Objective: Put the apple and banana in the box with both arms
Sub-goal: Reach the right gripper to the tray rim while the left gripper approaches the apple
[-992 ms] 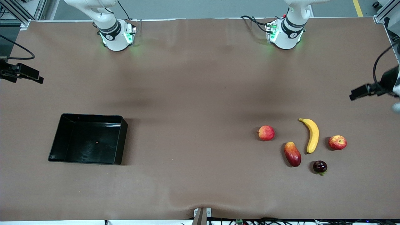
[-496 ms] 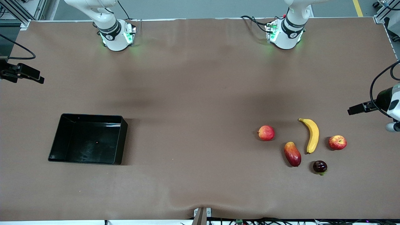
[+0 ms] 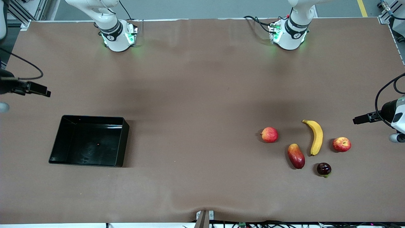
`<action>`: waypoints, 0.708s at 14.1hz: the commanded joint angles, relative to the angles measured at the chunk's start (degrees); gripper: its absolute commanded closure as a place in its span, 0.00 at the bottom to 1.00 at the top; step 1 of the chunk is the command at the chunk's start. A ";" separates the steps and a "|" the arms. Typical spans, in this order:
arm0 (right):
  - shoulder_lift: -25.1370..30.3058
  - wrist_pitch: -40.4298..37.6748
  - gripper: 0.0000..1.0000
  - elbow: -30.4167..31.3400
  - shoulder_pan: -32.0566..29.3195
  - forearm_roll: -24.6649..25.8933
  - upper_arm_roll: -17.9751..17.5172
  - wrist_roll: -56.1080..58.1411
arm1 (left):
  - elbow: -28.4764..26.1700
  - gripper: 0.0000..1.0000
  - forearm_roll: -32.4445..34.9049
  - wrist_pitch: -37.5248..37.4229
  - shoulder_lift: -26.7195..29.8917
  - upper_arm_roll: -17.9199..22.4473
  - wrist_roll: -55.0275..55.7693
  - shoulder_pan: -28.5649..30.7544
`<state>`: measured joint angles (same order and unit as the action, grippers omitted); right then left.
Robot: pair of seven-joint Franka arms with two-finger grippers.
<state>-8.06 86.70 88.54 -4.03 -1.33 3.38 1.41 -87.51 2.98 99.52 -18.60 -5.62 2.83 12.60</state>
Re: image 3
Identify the yellow banana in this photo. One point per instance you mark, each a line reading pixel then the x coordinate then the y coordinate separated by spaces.
pixel 317 136

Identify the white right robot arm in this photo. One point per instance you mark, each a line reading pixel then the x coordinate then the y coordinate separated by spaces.
pixel 115 34

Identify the grey metal equipment stand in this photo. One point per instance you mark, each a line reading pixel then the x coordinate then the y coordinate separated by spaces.
pixel 394 14

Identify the red yellow streaked apple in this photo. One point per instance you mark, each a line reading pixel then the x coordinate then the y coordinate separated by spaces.
pixel 342 144

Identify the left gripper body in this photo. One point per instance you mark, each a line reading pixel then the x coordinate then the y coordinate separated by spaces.
pixel 385 111

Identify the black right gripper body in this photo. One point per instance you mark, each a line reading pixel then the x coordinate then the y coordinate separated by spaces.
pixel 7 85

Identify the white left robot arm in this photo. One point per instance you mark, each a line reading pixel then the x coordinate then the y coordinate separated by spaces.
pixel 292 33

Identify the black plastic box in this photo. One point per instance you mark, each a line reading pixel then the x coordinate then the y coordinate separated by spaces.
pixel 90 141

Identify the aluminium frame rack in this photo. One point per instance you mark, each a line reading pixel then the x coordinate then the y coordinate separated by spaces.
pixel 23 12

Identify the red yellow mango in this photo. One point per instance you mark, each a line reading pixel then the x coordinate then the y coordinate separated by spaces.
pixel 296 156

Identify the pinkish red apple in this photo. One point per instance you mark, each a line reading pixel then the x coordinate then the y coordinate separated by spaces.
pixel 270 134

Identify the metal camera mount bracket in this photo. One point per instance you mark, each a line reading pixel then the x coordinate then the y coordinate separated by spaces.
pixel 204 218

